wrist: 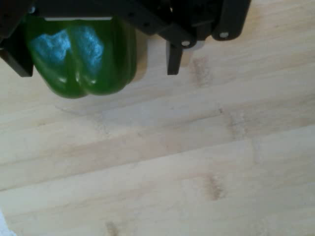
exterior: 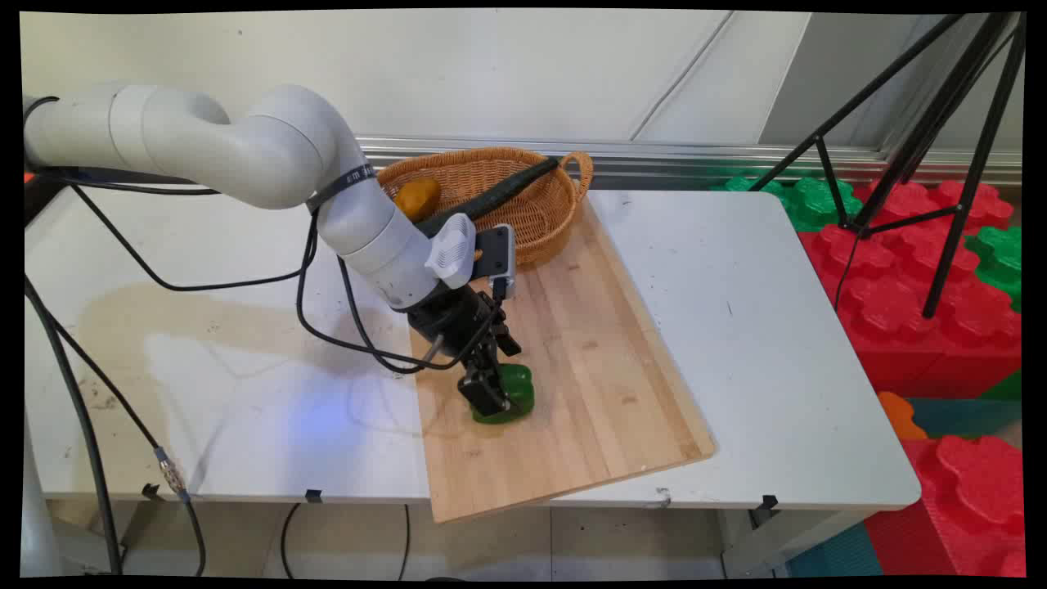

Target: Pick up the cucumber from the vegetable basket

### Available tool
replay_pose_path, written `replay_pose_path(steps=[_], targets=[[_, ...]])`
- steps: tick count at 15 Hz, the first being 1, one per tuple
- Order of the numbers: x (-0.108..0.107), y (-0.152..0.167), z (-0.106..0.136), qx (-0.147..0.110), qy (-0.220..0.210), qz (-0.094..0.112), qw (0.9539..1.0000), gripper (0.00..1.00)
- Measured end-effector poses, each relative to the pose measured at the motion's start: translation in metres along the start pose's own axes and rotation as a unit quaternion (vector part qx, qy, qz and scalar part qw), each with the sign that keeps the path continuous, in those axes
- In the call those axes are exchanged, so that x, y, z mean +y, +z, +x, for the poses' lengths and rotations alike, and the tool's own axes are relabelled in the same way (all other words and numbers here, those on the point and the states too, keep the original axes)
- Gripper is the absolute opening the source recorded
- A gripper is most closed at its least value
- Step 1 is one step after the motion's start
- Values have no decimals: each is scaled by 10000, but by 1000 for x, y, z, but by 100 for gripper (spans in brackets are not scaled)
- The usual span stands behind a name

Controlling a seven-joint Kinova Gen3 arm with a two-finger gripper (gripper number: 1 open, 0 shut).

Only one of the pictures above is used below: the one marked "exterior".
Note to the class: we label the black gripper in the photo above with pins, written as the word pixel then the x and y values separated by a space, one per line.
pixel 454 319

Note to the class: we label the green bell pepper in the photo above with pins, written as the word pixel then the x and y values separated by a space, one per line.
pixel 519 393

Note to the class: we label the dark green cucumber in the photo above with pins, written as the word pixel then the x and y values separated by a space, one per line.
pixel 499 192

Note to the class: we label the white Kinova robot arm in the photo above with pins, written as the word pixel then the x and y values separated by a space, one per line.
pixel 245 151

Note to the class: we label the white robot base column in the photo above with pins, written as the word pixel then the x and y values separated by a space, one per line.
pixel 39 507

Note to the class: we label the wooden cutting board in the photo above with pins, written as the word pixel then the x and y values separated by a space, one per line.
pixel 589 368

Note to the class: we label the woven wicker basket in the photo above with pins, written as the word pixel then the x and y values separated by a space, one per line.
pixel 532 204

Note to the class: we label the yellow orange fruit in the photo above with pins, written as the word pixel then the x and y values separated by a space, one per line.
pixel 417 198

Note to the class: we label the black table edge clip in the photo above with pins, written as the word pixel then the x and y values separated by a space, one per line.
pixel 769 501

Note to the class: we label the green foam block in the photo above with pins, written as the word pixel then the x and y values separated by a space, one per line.
pixel 806 200
pixel 999 258

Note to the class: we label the orange foam block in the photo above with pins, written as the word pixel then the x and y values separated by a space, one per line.
pixel 898 415

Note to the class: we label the teal foam mat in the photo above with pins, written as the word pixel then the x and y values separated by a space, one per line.
pixel 965 415

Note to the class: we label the black tripod stand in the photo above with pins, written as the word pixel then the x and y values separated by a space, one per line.
pixel 941 139

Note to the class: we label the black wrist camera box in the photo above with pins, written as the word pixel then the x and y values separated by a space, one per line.
pixel 496 254

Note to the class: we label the aluminium wall rail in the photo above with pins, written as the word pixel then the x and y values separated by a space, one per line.
pixel 736 159

